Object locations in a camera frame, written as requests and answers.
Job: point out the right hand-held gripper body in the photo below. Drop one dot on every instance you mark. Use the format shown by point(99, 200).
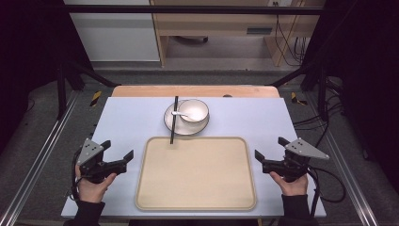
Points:
point(299, 157)

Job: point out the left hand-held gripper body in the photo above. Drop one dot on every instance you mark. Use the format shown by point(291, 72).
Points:
point(89, 150)

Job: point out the person's right hand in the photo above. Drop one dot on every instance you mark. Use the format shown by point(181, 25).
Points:
point(293, 187)

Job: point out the person's left hand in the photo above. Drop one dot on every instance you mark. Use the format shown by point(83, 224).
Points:
point(92, 190)

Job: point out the pale blue table board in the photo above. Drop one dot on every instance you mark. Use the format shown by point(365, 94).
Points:
point(125, 119)

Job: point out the yellow black tape strip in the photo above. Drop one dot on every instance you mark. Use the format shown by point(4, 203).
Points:
point(295, 98)
point(95, 98)

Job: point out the black metal stand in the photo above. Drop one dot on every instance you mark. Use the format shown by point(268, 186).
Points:
point(61, 91)
point(322, 91)

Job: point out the black chopsticks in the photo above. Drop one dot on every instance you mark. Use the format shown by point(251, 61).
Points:
point(174, 122)

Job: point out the white round plate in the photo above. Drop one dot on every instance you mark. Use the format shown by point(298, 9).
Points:
point(185, 128)

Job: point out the beige rectangular tray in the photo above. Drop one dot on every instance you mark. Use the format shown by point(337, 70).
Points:
point(196, 175)

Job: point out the white ceramic spoon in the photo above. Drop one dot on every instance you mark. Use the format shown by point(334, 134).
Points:
point(179, 113)

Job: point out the white bowl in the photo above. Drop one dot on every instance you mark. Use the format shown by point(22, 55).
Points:
point(197, 108)

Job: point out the wooden table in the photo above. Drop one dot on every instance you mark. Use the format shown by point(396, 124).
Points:
point(194, 91)

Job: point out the white cabinet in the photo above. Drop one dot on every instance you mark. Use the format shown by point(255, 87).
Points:
point(116, 34)

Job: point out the black curtain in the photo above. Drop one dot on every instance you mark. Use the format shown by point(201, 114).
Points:
point(28, 47)
point(367, 62)

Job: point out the light wooden desk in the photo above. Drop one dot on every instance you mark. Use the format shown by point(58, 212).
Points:
point(219, 22)

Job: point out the dark object under desk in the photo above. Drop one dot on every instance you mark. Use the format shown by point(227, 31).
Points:
point(193, 39)

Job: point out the aluminium floor rail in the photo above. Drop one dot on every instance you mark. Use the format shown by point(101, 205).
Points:
point(345, 163)
point(37, 157)

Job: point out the black horizontal frame bar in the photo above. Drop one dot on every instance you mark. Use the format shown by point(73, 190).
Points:
point(188, 9)

